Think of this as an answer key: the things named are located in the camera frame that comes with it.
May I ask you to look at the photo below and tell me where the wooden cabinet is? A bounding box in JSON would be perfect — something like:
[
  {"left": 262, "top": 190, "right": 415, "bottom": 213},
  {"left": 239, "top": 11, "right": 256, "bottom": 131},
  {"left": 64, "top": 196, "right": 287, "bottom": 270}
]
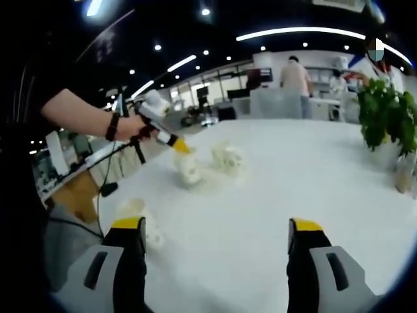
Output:
[{"left": 53, "top": 171, "right": 99, "bottom": 223}]

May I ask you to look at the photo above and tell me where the small beige bottle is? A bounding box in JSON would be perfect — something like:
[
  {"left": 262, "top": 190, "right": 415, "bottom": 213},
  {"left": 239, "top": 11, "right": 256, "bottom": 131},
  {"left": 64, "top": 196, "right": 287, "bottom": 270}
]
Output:
[{"left": 392, "top": 155, "right": 417, "bottom": 194}]

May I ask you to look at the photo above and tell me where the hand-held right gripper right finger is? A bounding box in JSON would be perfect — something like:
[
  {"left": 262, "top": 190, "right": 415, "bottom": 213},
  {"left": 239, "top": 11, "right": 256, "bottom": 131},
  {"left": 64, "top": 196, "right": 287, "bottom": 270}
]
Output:
[{"left": 286, "top": 217, "right": 376, "bottom": 313}]

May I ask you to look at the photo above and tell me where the green potted plant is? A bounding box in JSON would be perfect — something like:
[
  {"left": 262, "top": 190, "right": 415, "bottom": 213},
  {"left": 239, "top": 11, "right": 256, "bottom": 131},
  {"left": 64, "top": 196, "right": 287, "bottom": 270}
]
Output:
[{"left": 357, "top": 78, "right": 417, "bottom": 159}]

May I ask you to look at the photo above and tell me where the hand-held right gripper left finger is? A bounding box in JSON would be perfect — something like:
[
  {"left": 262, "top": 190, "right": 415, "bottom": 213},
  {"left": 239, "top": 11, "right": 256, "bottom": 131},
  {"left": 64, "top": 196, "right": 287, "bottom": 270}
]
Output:
[{"left": 62, "top": 216, "right": 148, "bottom": 313}]

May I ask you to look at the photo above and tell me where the curved ceiling light strip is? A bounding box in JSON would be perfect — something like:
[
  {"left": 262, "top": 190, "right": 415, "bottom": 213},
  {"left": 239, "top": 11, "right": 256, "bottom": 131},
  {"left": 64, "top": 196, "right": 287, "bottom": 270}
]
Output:
[{"left": 236, "top": 26, "right": 367, "bottom": 42}]

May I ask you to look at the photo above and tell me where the black wristband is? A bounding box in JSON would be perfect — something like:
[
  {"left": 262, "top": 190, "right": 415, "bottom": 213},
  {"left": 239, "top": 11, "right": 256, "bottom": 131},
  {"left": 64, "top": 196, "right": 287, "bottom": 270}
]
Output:
[{"left": 106, "top": 112, "right": 121, "bottom": 142}]

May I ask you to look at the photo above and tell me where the black cable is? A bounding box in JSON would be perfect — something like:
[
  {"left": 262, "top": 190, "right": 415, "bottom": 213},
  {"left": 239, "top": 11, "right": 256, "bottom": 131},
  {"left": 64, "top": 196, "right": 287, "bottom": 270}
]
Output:
[{"left": 48, "top": 140, "right": 137, "bottom": 241}]

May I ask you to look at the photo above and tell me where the white table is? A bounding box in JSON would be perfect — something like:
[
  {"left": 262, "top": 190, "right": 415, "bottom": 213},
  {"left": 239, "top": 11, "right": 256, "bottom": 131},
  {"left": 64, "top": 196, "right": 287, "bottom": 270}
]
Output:
[{"left": 97, "top": 119, "right": 417, "bottom": 313}]

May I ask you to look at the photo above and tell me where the person's left hand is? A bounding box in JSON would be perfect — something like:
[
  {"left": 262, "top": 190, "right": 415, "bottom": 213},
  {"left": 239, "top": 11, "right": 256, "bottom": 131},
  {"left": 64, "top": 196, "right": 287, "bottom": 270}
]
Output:
[{"left": 117, "top": 113, "right": 154, "bottom": 143}]

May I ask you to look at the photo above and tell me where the grey office chair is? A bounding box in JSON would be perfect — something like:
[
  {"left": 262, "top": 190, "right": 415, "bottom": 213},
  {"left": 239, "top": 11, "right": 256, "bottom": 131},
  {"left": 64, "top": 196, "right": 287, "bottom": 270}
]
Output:
[{"left": 42, "top": 205, "right": 107, "bottom": 293}]

